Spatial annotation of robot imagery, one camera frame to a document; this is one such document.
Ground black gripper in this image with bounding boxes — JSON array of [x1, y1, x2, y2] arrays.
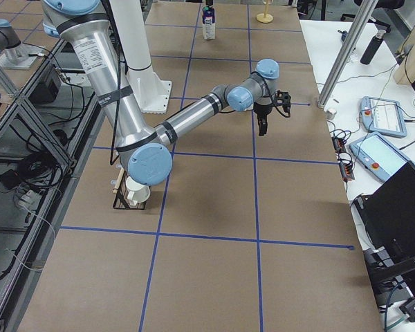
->
[[255, 103, 272, 136]]

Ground blue white milk carton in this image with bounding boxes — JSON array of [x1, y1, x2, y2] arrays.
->
[[202, 4, 216, 40]]

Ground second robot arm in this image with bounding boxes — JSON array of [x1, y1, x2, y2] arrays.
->
[[0, 19, 38, 70]]

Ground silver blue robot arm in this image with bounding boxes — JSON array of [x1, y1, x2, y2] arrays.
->
[[42, 1, 288, 186]]

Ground wooden cup tree stand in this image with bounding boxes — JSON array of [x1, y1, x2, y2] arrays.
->
[[256, 0, 274, 24]]

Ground white cup on rack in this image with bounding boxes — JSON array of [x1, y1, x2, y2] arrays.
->
[[125, 176, 151, 206]]

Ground small metal cylinder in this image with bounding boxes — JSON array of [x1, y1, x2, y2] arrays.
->
[[326, 108, 337, 120]]

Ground black power strip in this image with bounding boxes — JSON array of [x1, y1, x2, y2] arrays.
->
[[332, 136, 355, 183]]

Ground far teach pendant tablet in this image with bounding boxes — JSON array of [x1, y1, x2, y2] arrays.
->
[[360, 96, 407, 138]]

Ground teach pendant tablet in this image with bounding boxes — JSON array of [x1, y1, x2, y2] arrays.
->
[[349, 131, 412, 183], [360, 96, 407, 138]]

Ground near teach pendant tablet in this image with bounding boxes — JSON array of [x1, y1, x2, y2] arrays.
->
[[349, 131, 412, 183]]

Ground black water bottle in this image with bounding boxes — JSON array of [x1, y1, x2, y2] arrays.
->
[[360, 30, 387, 65]]

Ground black laptop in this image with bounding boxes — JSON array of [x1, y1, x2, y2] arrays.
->
[[353, 161, 415, 264]]

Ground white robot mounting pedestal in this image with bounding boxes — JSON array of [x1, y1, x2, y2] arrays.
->
[[109, 0, 172, 114]]

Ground aluminium frame post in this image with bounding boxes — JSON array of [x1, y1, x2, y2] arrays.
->
[[317, 0, 378, 109]]

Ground black wire cup rack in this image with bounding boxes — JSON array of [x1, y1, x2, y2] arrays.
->
[[112, 165, 147, 210]]

